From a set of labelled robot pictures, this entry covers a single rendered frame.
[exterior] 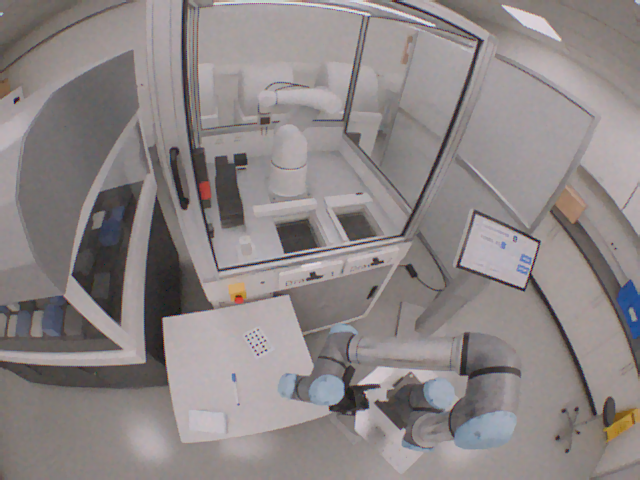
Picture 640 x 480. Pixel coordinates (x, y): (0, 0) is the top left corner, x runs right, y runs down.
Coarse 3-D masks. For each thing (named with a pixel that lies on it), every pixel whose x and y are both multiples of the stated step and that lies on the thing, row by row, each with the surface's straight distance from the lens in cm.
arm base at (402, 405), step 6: (408, 384) 107; (414, 384) 105; (402, 390) 105; (408, 390) 102; (396, 396) 106; (402, 396) 103; (408, 396) 100; (396, 402) 105; (402, 402) 103; (408, 402) 100; (396, 408) 106; (402, 408) 104; (408, 408) 102; (402, 414) 106; (408, 414) 104
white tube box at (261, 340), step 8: (256, 328) 113; (248, 336) 112; (256, 336) 114; (264, 336) 111; (248, 344) 110; (256, 344) 111; (264, 344) 110; (256, 352) 109; (264, 352) 109; (272, 352) 111
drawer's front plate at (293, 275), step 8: (320, 264) 114; (328, 264) 115; (336, 264) 116; (280, 272) 110; (288, 272) 111; (296, 272) 111; (304, 272) 113; (320, 272) 117; (328, 272) 119; (336, 272) 122; (280, 280) 112; (288, 280) 114; (296, 280) 116; (304, 280) 118; (312, 280) 120; (320, 280) 123; (280, 288) 118
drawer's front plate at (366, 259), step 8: (392, 248) 131; (360, 256) 122; (368, 256) 123; (376, 256) 126; (384, 256) 130; (392, 256) 134; (352, 264) 122; (360, 264) 125; (384, 264) 137; (344, 272) 125; (352, 272) 128
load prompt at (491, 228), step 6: (486, 222) 142; (480, 228) 141; (486, 228) 142; (492, 228) 144; (498, 228) 146; (498, 234) 146; (504, 234) 149; (510, 234) 151; (510, 240) 151; (516, 240) 154; (522, 240) 156
